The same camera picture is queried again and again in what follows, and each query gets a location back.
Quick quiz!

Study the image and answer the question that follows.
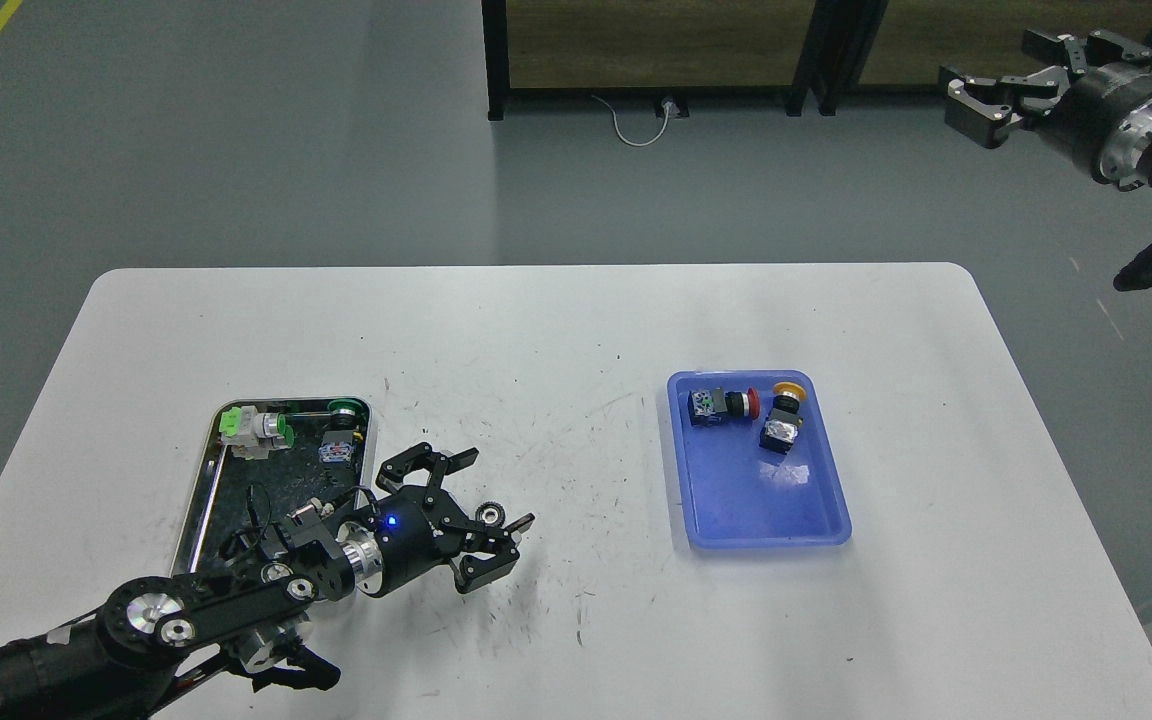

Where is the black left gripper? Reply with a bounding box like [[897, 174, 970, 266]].
[[340, 444, 536, 598]]

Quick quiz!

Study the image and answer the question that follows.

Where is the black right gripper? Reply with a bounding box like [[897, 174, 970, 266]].
[[940, 29, 1152, 191]]

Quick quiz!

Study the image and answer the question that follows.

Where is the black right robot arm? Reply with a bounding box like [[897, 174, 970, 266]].
[[938, 29, 1152, 291]]

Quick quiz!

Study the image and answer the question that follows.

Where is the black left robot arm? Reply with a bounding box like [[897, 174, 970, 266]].
[[0, 444, 535, 719]]

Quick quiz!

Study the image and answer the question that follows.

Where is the silver metal tray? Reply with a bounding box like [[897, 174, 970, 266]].
[[172, 396, 372, 574]]

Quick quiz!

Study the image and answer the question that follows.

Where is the blue plastic tray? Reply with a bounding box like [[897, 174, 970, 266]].
[[666, 369, 852, 551]]

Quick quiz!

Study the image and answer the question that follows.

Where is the green push button switch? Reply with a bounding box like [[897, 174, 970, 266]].
[[317, 397, 367, 468]]

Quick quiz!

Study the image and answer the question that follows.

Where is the green white selector switch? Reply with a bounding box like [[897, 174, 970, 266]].
[[218, 406, 296, 461]]

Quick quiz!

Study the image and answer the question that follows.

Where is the wooden cabinet black frame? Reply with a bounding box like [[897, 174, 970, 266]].
[[482, 1, 844, 120]]

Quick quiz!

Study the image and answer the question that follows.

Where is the red push button switch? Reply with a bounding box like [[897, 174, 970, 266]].
[[687, 387, 761, 427]]

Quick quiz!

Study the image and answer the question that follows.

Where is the yellow push button switch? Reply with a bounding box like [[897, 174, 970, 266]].
[[759, 381, 806, 455]]

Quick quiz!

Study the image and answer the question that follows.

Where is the white cable on floor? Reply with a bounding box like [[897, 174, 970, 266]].
[[591, 94, 682, 149]]

